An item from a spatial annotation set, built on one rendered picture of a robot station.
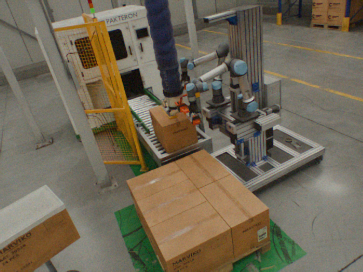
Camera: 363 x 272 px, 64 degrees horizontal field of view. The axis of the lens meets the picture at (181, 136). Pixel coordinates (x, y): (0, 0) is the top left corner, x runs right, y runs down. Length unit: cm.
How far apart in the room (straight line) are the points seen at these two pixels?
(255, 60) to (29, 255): 268
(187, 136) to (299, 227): 155
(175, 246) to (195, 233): 19
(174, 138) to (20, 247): 188
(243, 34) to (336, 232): 214
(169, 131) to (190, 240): 136
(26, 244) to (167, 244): 108
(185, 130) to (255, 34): 130
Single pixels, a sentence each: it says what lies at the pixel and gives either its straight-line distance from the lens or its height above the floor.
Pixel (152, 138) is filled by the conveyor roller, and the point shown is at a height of 52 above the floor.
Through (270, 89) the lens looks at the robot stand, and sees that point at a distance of 337.
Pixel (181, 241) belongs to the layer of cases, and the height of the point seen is 54.
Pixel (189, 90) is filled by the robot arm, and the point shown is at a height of 153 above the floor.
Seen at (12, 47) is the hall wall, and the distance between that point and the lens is 1166.
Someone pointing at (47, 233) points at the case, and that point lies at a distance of 264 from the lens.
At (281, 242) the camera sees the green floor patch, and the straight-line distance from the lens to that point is 320.
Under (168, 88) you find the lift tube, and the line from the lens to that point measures 312.
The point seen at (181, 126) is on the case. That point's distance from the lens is 340.
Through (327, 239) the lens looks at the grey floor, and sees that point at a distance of 329.
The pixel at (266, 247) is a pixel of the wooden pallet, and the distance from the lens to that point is 308.
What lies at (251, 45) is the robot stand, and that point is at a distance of 312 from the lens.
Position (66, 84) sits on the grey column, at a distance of 359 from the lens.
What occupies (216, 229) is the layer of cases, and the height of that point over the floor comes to 54.
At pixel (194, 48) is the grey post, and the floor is 95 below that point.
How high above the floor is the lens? 248
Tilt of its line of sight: 30 degrees down
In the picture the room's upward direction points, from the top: 11 degrees counter-clockwise
